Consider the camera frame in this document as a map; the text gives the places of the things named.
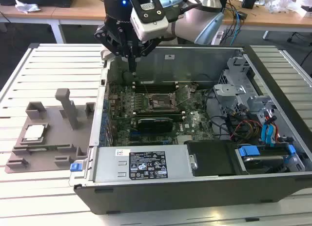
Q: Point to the CPU socket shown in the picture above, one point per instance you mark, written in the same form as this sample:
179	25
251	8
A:
161	101

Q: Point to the white power strip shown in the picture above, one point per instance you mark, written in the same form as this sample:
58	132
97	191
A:
218	38

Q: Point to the hard disk in blue carrier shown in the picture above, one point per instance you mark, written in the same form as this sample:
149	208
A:
248	151

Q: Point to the round coin battery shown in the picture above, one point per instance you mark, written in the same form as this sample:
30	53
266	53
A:
193	89

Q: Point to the white case sticker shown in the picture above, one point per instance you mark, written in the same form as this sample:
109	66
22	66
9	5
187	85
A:
169	56

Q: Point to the blue case latch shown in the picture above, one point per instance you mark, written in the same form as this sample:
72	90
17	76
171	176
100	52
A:
75	167

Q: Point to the grey plastic case latch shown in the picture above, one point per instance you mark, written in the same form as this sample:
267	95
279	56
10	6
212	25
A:
105	55

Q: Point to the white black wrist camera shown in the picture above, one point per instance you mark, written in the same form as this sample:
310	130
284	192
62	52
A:
151	28

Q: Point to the small black box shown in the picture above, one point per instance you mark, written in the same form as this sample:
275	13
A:
248	2

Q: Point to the small black adapter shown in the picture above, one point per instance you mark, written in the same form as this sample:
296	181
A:
242	15

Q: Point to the wooden desk white legs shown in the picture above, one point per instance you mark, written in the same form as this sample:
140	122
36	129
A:
73	12

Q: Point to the black open PC case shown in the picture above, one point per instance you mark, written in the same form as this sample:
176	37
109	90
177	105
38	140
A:
170	194

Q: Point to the black graphics card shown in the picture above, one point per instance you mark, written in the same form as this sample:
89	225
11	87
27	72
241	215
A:
156	124

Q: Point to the grey power supply unit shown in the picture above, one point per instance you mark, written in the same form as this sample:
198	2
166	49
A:
109	167

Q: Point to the crumpled white paper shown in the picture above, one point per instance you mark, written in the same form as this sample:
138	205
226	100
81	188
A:
26	6

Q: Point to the grey parts rack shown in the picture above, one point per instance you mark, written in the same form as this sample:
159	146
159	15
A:
56	138

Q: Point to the silver green CPU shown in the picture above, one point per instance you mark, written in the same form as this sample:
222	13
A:
35	132

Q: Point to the small silver heatsink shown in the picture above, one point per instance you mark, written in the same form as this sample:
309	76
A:
184	139

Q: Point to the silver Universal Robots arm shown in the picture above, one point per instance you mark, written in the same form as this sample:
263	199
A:
185	23

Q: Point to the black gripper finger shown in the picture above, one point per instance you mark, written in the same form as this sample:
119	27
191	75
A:
148	49
107	39

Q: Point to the black RAM slot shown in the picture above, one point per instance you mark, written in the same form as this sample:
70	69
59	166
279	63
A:
156	111
179	118
158	88
158	83

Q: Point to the green motherboard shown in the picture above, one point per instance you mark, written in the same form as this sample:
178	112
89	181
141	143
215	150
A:
195	118

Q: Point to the crumpled clear plastic bag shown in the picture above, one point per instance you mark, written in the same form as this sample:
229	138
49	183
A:
280	4

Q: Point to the thin metal locking lever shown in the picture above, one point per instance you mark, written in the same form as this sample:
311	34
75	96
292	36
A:
146	88

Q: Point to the green RAM stick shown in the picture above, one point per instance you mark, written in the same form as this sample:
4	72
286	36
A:
48	146

